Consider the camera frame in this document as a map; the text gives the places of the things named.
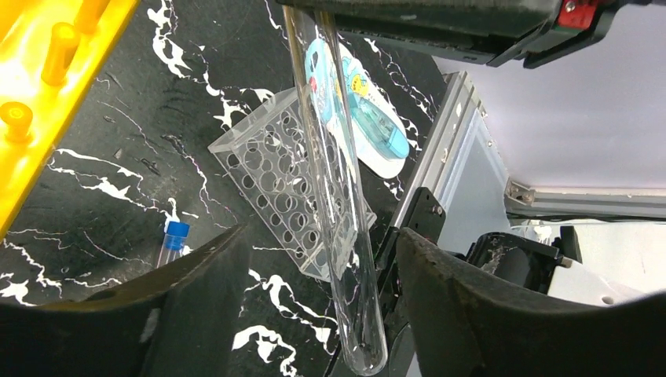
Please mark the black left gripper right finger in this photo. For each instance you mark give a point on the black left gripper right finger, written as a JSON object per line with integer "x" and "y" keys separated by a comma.
{"x": 467, "y": 322}

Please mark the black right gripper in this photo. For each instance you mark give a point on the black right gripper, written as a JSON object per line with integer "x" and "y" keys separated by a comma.
{"x": 489, "y": 33}

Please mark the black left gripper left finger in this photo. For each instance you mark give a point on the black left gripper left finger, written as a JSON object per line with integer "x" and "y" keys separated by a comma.
{"x": 177, "y": 320}

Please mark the blue capped test tube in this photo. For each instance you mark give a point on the blue capped test tube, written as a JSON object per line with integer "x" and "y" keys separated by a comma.
{"x": 173, "y": 242}

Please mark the large glass test tube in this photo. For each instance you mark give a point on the large glass test tube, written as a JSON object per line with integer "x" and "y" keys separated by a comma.
{"x": 355, "y": 295}

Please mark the blue correction tape package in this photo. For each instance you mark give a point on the blue correction tape package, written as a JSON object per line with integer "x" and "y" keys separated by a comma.
{"x": 379, "y": 136}

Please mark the clear acrylic tube rack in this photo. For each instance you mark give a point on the clear acrylic tube rack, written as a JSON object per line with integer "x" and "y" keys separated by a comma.
{"x": 266, "y": 156}

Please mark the yellow test tube rack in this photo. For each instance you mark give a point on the yellow test tube rack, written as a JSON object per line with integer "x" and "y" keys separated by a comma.
{"x": 51, "y": 52}

